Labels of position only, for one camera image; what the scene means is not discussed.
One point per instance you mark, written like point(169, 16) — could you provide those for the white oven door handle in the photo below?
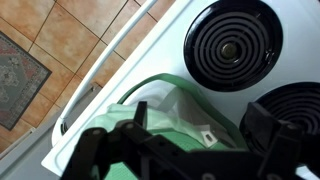
point(59, 127)

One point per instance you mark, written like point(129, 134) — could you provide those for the white bin with green lid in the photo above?
point(196, 93)

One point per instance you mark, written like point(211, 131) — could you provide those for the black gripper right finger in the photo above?
point(259, 128)

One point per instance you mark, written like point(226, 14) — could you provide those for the white electric stove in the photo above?
point(162, 52)

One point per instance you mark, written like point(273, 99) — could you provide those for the patterned floor rug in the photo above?
point(21, 78)

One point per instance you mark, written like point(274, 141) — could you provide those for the coil burner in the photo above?
point(297, 102)
point(233, 44)

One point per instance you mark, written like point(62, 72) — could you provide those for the front right coil burner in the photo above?
point(233, 44)

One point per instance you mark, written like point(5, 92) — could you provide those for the light green bin liner bag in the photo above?
point(173, 113)

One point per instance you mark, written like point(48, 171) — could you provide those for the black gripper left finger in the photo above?
point(98, 149)

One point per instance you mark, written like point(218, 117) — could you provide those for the front left coil burner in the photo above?
point(297, 102)

